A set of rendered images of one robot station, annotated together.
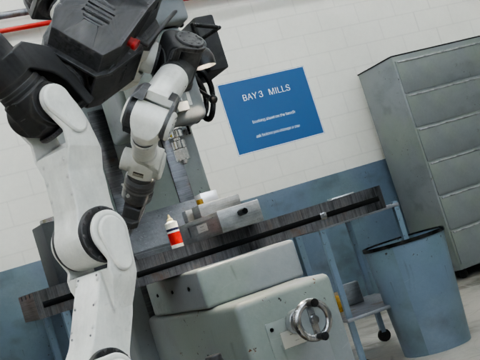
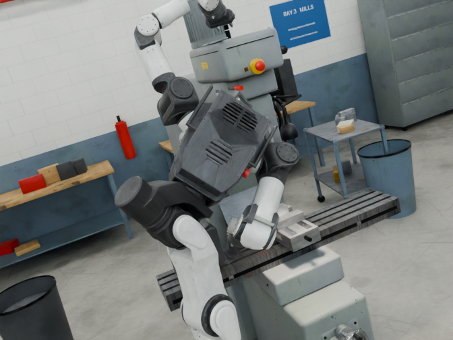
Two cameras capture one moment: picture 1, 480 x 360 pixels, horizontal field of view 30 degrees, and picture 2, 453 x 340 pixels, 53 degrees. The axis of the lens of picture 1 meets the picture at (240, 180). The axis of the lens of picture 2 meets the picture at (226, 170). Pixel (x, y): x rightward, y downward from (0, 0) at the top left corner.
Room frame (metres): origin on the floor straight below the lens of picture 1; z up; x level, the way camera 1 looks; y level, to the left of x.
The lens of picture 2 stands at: (0.86, -0.03, 1.87)
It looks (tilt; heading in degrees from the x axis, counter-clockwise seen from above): 15 degrees down; 10
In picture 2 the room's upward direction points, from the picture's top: 15 degrees counter-clockwise
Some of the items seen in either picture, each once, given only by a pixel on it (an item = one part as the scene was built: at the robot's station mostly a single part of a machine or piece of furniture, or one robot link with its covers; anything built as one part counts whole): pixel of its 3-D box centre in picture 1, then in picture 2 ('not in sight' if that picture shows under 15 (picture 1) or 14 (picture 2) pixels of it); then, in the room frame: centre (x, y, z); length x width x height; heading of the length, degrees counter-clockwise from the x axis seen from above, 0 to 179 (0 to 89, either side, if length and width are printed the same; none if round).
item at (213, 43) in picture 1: (203, 50); (280, 80); (3.35, -0.01, 1.62); 0.20 x 0.09 x 0.21; 26
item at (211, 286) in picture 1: (220, 279); (286, 261); (2.93, 0.16, 0.79); 0.50 x 0.35 x 0.12; 26
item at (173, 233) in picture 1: (173, 231); not in sight; (2.84, 0.25, 0.99); 0.04 x 0.04 x 0.11
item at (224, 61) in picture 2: not in sight; (232, 57); (2.94, 0.16, 1.81); 0.47 x 0.26 x 0.16; 26
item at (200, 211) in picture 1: (216, 206); (287, 219); (2.90, 0.10, 1.02); 0.15 x 0.06 x 0.04; 117
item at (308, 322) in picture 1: (306, 320); (350, 338); (2.48, -0.06, 0.63); 0.16 x 0.12 x 0.12; 26
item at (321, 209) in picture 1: (212, 250); (282, 243); (2.93, 0.15, 0.89); 1.24 x 0.23 x 0.08; 116
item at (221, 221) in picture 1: (216, 218); (286, 224); (2.92, 0.11, 0.99); 0.35 x 0.15 x 0.11; 27
